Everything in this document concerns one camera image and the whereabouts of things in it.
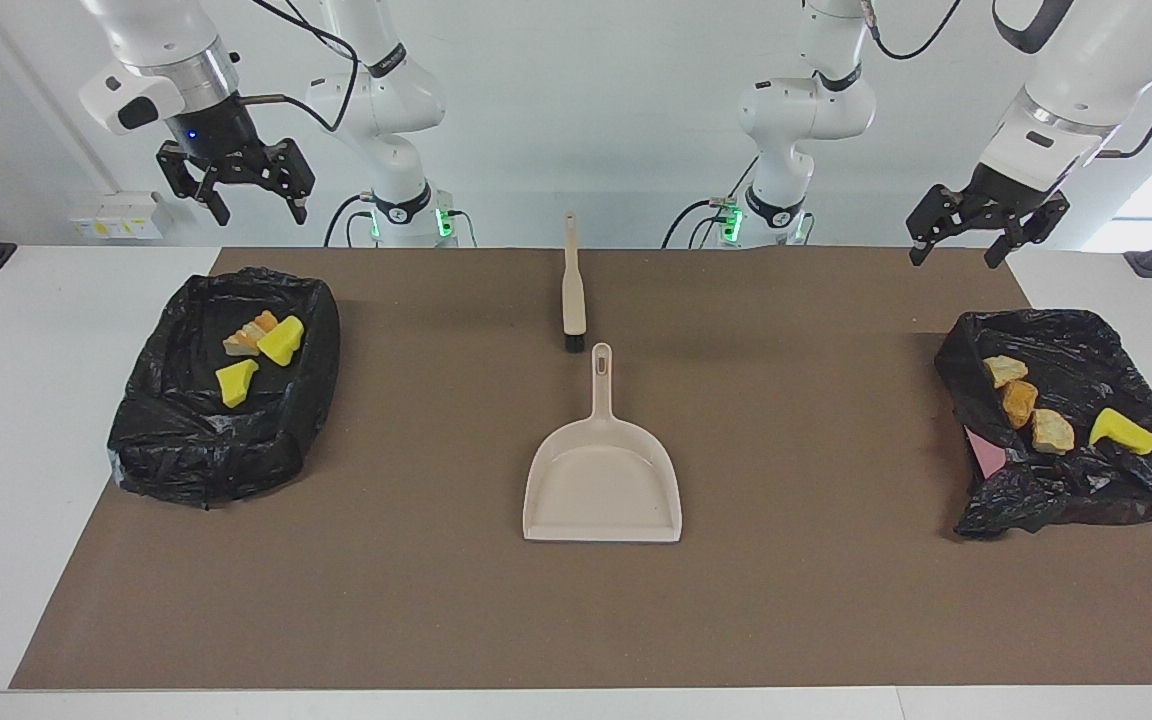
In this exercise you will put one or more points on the yellow trapezoid sponge piece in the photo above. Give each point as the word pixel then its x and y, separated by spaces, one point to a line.
pixel 236 383

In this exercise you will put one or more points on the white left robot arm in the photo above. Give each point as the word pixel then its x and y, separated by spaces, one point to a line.
pixel 1066 90

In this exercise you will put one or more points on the white wall socket box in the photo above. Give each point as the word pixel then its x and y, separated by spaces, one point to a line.
pixel 121 215

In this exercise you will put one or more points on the beige brush with black bristles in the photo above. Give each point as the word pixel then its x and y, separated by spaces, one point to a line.
pixel 573 300

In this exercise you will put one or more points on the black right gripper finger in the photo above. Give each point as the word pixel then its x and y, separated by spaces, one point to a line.
pixel 298 205
pixel 216 203

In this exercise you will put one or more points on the yellow wavy sponge piece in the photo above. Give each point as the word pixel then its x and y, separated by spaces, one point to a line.
pixel 281 342

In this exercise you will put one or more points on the brown toy bread roll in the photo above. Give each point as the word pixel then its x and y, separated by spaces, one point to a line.
pixel 1019 403

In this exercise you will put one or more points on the yellow notched sponge piece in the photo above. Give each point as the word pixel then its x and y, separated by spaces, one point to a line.
pixel 1123 431

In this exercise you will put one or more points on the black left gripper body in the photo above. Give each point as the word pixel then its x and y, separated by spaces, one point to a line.
pixel 991 200

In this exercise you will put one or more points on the striped toy croissant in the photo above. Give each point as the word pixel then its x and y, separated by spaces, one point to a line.
pixel 1004 371
pixel 248 338
pixel 1053 432

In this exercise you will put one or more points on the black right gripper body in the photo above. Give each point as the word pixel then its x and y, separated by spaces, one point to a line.
pixel 226 145

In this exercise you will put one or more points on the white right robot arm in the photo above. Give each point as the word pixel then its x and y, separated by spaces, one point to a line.
pixel 161 45

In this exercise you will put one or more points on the beige plastic dustpan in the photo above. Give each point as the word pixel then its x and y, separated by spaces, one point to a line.
pixel 601 480

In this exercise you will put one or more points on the crumpled black trash bag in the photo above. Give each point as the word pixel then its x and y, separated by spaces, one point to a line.
pixel 1056 490

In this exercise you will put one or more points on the black bag lined rectangular bin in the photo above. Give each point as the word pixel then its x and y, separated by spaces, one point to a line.
pixel 186 450

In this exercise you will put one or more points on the brown paper table mat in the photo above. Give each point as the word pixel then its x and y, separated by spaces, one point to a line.
pixel 576 620

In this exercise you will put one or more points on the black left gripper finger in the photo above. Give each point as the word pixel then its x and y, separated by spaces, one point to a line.
pixel 919 245
pixel 1004 245

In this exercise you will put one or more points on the pink plastic bin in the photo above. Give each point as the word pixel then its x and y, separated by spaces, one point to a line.
pixel 986 455

